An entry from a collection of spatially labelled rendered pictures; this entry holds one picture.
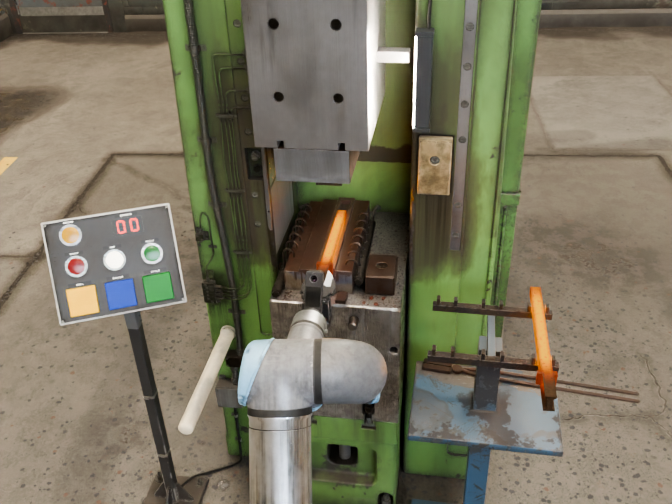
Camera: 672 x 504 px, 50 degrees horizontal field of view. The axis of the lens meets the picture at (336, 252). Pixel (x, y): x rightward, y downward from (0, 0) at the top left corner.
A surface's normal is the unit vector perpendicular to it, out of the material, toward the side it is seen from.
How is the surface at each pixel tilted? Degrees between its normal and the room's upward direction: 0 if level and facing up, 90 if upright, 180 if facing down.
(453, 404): 0
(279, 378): 53
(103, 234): 60
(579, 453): 0
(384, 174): 90
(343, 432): 90
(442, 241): 90
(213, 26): 90
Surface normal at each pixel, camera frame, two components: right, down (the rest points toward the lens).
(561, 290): -0.03, -0.84
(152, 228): 0.22, 0.02
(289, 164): -0.15, 0.54
